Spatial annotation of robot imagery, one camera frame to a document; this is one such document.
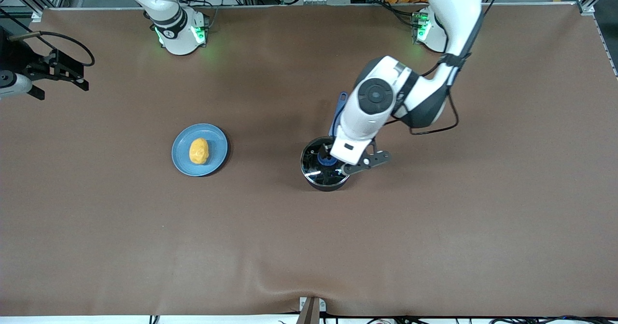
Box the brown table cloth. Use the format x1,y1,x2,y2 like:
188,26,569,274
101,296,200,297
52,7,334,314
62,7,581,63
0,3,618,317

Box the glass lid with blue knob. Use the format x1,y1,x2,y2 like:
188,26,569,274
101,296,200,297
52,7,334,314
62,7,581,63
301,137,351,187

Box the black saucepan with blue handle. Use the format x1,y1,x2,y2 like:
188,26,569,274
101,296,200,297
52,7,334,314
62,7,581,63
300,91,355,192

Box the blue round plate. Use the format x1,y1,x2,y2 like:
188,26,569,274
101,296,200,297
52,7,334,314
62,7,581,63
171,123,229,177

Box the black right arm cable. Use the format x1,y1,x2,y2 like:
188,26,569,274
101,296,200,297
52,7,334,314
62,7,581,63
0,5,96,69

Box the metal table clamp bracket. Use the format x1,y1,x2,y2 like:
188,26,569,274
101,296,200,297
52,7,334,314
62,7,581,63
298,296,327,324

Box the yellow potato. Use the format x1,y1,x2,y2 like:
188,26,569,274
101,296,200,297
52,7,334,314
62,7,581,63
189,138,210,165

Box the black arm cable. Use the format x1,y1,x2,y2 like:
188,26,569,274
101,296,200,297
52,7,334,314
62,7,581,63
384,0,507,136
0,5,96,69

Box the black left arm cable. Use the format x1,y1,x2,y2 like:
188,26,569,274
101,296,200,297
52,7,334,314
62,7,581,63
384,0,507,136

